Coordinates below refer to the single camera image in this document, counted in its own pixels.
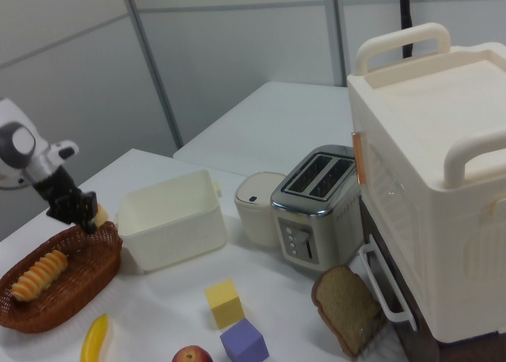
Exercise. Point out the black vertical pole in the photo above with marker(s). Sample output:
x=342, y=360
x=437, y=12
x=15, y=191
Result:
x=405, y=18

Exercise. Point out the purple cube block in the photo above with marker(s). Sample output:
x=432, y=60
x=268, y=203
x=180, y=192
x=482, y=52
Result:
x=243, y=342

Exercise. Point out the brown wicker basket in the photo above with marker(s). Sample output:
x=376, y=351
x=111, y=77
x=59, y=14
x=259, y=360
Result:
x=83, y=271

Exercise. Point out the small white lidded bin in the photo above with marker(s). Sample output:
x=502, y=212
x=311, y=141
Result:
x=253, y=216

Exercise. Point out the silver two-slot toaster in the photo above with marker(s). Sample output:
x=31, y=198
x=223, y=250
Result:
x=316, y=219

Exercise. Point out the cream toy oven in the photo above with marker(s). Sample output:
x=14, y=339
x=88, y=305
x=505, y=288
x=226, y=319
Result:
x=427, y=188

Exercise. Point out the short orange bread roll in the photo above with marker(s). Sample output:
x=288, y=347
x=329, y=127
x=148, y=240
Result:
x=102, y=216

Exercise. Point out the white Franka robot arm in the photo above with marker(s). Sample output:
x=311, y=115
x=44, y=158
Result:
x=20, y=144

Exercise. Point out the white open plastic box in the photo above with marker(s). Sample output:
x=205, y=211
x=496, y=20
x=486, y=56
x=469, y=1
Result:
x=174, y=227

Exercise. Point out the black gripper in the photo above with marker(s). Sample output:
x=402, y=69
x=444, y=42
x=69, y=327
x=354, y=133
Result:
x=61, y=200

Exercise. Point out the yellow cube block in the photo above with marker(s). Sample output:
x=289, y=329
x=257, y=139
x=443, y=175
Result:
x=224, y=304

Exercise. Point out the red apple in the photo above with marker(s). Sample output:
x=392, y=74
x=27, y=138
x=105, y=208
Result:
x=192, y=355

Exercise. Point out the yellow banana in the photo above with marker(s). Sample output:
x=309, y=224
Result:
x=94, y=340

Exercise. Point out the copper oven latch bar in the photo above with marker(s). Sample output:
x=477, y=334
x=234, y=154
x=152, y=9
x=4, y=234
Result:
x=358, y=156

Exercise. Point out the brown toast bread slice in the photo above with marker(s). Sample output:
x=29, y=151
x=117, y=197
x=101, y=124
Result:
x=344, y=302

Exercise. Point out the long twisted bread roll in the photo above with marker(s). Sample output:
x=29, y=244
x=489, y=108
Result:
x=39, y=277

